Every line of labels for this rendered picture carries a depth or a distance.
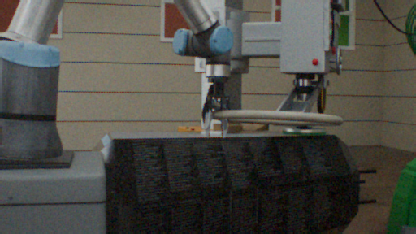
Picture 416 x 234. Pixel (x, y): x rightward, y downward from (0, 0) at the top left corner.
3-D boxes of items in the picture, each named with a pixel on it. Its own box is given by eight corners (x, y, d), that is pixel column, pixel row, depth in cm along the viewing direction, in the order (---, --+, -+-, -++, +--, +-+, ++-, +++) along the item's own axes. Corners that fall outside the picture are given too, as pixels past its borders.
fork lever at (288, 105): (294, 85, 261) (294, 76, 260) (329, 85, 254) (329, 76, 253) (265, 125, 200) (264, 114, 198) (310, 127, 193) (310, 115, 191)
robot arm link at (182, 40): (188, 26, 152) (218, 31, 160) (170, 28, 161) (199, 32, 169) (187, 54, 153) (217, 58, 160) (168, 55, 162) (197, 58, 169)
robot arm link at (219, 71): (203, 67, 172) (229, 67, 174) (203, 80, 172) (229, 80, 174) (207, 63, 163) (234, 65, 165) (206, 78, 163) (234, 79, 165)
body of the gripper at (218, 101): (208, 112, 163) (209, 77, 163) (205, 112, 171) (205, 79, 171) (230, 112, 164) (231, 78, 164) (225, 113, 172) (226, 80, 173)
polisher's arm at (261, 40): (189, 58, 298) (190, 18, 297) (203, 61, 331) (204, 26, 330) (309, 58, 281) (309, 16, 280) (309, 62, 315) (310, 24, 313)
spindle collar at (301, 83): (297, 100, 244) (299, 41, 242) (315, 101, 241) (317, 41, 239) (293, 100, 233) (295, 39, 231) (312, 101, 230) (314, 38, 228)
